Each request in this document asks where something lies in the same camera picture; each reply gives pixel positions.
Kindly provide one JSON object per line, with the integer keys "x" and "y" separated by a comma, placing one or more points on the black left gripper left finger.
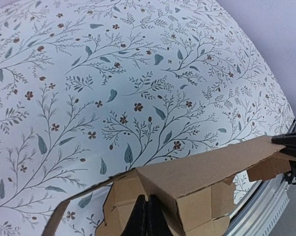
{"x": 137, "y": 222}

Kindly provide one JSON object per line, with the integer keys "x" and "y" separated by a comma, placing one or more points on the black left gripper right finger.
{"x": 157, "y": 224}

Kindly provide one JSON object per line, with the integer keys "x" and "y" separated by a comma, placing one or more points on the brown cardboard box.
{"x": 196, "y": 192}

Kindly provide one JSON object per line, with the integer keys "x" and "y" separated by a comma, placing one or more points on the floral patterned table mat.
{"x": 91, "y": 88}

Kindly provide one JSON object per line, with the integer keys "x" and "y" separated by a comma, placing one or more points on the aluminium front rail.
{"x": 259, "y": 205}

